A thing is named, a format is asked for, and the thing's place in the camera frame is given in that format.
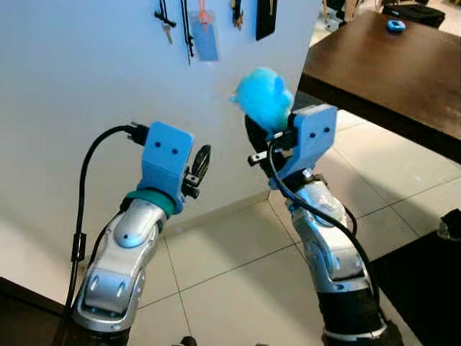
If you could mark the hanging blue card tag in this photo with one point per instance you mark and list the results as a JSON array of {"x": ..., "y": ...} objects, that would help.
[{"x": 205, "y": 40}]

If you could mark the hanging small dark key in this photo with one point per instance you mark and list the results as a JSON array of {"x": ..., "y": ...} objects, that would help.
[{"x": 237, "y": 16}]

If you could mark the hanging black flat case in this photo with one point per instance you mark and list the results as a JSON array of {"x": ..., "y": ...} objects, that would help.
[{"x": 266, "y": 18}]

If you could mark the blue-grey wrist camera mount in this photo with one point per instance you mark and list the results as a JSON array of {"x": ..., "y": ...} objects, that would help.
[
  {"x": 166, "y": 155},
  {"x": 310, "y": 140}
]

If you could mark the small blue digital timer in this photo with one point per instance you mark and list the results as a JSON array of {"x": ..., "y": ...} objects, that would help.
[{"x": 395, "y": 26}]

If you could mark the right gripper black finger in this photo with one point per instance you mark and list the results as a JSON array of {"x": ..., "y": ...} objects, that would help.
[{"x": 255, "y": 135}]

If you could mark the black floor mat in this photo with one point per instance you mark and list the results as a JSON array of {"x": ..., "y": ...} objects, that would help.
[{"x": 425, "y": 288}]

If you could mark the hanging silver key bunch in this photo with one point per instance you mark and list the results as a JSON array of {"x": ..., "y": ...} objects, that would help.
[{"x": 166, "y": 25}]

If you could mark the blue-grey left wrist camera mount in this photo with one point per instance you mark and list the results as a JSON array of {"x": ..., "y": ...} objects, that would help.
[{"x": 166, "y": 155}]

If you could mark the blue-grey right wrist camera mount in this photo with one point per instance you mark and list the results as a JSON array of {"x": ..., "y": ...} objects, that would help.
[{"x": 310, "y": 140}]

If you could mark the clear glass cup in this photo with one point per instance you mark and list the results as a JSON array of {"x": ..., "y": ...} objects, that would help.
[{"x": 448, "y": 231}]

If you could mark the dark brown wooden table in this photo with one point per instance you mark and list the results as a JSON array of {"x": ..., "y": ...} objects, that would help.
[{"x": 389, "y": 79}]

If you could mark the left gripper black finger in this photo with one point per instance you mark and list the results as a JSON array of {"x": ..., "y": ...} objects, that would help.
[{"x": 202, "y": 162}]

